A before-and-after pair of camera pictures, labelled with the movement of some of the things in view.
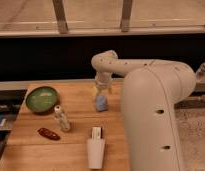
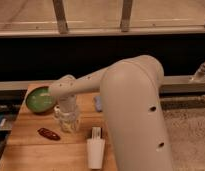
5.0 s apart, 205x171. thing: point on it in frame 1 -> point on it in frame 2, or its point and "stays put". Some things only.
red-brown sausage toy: [48, 134] stays put
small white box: [96, 132] stays put
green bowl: [42, 100] stays put
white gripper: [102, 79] -> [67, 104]
